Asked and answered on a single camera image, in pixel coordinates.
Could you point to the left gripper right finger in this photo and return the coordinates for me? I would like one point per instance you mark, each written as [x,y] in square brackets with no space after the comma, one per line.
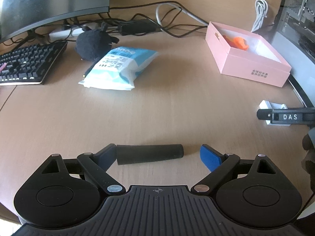
[221,168]

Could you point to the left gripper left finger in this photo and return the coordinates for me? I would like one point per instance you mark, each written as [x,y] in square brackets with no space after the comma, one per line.
[94,168]

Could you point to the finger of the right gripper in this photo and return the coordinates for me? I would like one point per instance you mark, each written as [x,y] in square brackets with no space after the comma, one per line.
[265,114]

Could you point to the black cylinder handle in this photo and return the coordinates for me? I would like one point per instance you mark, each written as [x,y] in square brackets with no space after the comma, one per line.
[152,153]

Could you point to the orange plastic toy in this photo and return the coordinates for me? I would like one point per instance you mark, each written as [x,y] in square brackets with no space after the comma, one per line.
[237,42]

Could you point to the black plush toy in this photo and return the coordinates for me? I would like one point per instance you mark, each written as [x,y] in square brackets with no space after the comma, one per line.
[93,44]

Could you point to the pink cardboard box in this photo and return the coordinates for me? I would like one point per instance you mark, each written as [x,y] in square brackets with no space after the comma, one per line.
[260,63]

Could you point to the glass computer case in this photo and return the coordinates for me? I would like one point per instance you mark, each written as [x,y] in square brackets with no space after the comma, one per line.
[294,39]

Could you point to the blue white snack bag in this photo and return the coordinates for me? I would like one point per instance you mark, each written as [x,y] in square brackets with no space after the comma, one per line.
[118,69]

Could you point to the black mechanical keyboard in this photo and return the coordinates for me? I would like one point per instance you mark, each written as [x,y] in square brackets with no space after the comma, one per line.
[30,65]

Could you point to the white power strip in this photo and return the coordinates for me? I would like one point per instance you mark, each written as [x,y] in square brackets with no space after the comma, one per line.
[70,32]

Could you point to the black power adapter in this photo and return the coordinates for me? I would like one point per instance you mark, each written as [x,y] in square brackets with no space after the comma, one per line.
[137,27]

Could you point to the curved computer monitor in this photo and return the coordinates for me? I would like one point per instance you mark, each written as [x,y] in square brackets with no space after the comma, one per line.
[18,16]

